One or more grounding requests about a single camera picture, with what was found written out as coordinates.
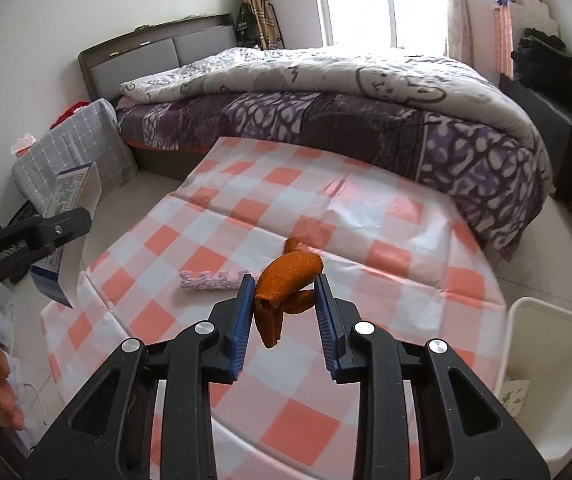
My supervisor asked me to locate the blue white carton box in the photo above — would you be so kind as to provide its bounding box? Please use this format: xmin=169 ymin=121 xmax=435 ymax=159
xmin=31 ymin=162 xmax=102 ymax=309

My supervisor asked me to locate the orange cloth sock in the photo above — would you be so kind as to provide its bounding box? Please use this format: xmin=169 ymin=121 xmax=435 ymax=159
xmin=254 ymin=237 xmax=324 ymax=349

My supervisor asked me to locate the white plastic trash bin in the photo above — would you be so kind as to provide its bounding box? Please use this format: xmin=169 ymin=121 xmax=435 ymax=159
xmin=494 ymin=297 xmax=572 ymax=464

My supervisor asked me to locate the green white paper package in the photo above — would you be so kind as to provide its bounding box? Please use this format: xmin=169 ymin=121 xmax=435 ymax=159
xmin=499 ymin=379 xmax=530 ymax=417

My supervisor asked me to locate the grey checked cushion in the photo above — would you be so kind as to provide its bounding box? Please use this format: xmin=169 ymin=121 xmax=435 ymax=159
xmin=12 ymin=99 xmax=138 ymax=214

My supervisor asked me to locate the orange white checkered cloth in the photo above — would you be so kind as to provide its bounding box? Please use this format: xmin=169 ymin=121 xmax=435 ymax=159
xmin=42 ymin=138 xmax=507 ymax=479

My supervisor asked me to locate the pink fuzzy sock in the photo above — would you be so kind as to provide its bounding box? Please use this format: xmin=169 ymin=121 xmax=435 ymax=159
xmin=179 ymin=271 xmax=247 ymax=290

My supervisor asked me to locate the purple white patterned duvet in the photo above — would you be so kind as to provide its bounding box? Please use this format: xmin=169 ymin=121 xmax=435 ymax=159
xmin=117 ymin=48 xmax=553 ymax=259

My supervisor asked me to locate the black storage cabinet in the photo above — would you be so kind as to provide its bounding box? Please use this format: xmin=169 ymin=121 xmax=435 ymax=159
xmin=499 ymin=74 xmax=572 ymax=204

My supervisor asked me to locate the pile of black clothes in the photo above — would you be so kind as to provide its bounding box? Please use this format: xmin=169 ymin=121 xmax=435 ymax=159
xmin=510 ymin=27 xmax=572 ymax=110

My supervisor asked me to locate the pink checked hanging cloth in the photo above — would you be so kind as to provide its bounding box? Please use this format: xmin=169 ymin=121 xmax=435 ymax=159
xmin=493 ymin=0 xmax=514 ymax=78

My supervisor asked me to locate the bright window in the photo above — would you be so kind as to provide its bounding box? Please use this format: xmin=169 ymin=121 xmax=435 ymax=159
xmin=318 ymin=0 xmax=448 ymax=55

